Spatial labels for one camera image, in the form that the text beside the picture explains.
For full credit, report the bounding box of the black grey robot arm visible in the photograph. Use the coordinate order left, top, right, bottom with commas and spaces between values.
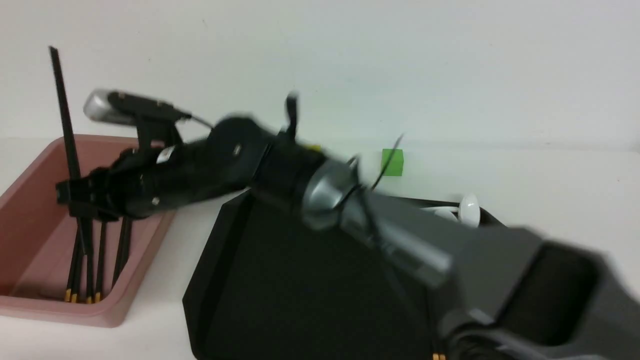
55, 115, 639, 360

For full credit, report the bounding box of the black chopstick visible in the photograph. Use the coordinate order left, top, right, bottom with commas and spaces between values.
70, 235, 89, 304
431, 351, 447, 360
86, 251, 95, 305
112, 217, 129, 287
48, 45, 94, 258
116, 216, 134, 281
64, 220, 85, 303
94, 222, 108, 303

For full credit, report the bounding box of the black thin cable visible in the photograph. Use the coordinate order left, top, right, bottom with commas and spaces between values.
370, 133, 405, 192

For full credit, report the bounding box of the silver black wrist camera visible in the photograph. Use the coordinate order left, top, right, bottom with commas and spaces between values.
83, 88, 191, 152

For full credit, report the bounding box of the white spoon centre right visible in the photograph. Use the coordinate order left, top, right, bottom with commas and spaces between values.
422, 206, 459, 223

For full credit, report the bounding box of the black plastic tray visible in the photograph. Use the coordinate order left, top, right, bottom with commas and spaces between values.
182, 193, 453, 360

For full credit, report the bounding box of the white spoon far right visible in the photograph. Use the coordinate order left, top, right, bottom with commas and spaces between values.
457, 193, 482, 228

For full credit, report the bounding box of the white spoon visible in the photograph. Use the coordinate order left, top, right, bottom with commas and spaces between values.
422, 206, 459, 223
457, 193, 482, 228

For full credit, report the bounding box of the green cube block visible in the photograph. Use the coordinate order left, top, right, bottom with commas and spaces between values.
381, 148, 404, 177

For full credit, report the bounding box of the pink plastic bin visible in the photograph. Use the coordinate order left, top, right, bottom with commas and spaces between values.
0, 137, 175, 328

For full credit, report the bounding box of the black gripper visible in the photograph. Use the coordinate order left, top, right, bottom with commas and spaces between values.
55, 116, 276, 223

